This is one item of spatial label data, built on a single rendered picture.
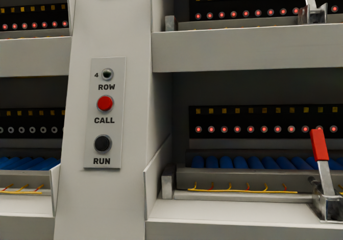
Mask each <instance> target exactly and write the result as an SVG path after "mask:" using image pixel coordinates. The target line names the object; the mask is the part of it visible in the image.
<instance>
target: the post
mask: <svg viewBox="0 0 343 240"><path fill-rule="evenodd" d="M161 1H162V3H163V5H164V6H165V8H166V10H167V11H168V13H169V14H170V15H174V2H175V0H161ZM104 57H126V76H125V96H124V116H123V127H122V148H121V167H120V169H115V168H83V165H84V152H85V139H86V126H87V112H88V99H89V86H90V73H91V59H92V58H104ZM170 133H171V149H172V137H173V72H168V73H153V72H152V43H151V14H150V0H76V4H75V15H74V21H73V32H72V43H71V54H70V65H69V76H68V87H67V98H66V109H65V120H64V131H63V141H62V153H61V163H60V175H59V185H58V196H57V207H56V218H55V229H54V240H145V217H144V191H143V171H144V169H145V168H146V167H147V165H148V164H149V162H150V161H151V160H152V158H153V157H154V155H155V154H156V152H157V151H158V150H159V148H160V147H161V145H162V144H163V142H164V141H165V140H166V138H167V137H168V135H169V134H170Z"/></svg>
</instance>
